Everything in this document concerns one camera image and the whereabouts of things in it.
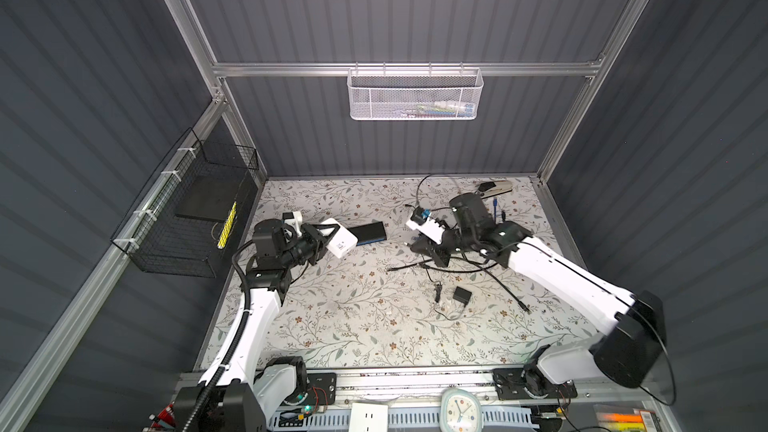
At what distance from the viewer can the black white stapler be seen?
1143mm

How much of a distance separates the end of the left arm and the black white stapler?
0.66 metres

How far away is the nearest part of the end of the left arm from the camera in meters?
0.68
